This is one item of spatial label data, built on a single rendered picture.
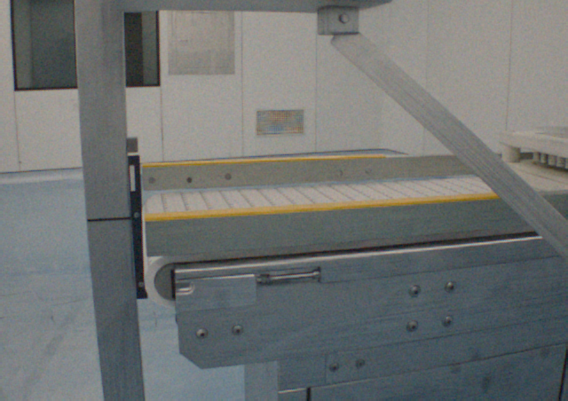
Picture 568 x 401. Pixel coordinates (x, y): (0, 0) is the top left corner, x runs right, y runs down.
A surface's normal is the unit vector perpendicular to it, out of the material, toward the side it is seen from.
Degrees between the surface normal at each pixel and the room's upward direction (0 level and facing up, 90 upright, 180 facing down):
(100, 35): 90
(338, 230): 90
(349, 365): 90
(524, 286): 90
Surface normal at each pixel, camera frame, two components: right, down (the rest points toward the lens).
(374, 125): 0.38, 0.18
